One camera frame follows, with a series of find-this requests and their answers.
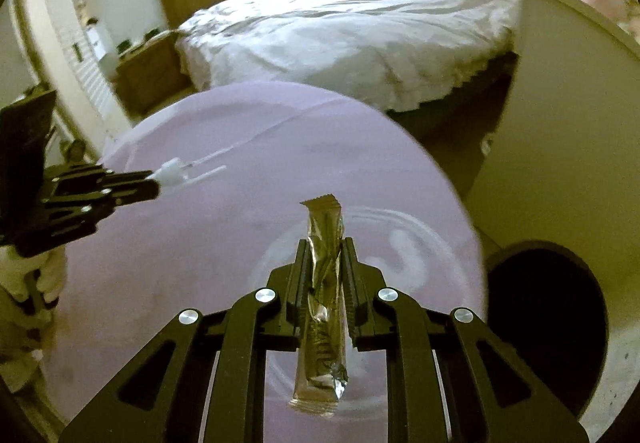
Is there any brown foil stick packet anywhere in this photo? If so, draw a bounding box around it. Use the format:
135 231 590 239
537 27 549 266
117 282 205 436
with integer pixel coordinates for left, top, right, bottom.
290 194 348 418

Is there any black trash bin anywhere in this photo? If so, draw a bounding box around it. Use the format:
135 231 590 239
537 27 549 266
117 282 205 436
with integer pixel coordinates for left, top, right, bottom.
486 241 608 417

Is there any round purple tablecloth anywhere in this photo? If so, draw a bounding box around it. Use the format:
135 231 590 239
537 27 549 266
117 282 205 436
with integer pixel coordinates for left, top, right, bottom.
42 82 462 442

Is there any bed with white duvet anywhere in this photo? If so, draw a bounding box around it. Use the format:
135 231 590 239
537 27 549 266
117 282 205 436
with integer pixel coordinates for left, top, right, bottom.
176 0 520 112

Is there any pile of plush toys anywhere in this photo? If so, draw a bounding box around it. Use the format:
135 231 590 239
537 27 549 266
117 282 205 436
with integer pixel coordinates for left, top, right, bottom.
581 0 639 41

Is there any white radiator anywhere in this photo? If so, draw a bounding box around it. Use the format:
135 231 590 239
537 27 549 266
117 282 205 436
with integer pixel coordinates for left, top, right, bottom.
47 0 116 122

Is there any white gloved left hand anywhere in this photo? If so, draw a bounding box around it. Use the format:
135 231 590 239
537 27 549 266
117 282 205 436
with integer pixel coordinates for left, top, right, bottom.
1 246 67 303

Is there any wooden nightstand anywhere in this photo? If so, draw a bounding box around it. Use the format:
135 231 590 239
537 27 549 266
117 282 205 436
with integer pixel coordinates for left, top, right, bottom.
115 31 191 116

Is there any white cabinet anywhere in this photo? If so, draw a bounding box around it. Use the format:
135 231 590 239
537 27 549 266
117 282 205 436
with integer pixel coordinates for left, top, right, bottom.
464 0 640 303

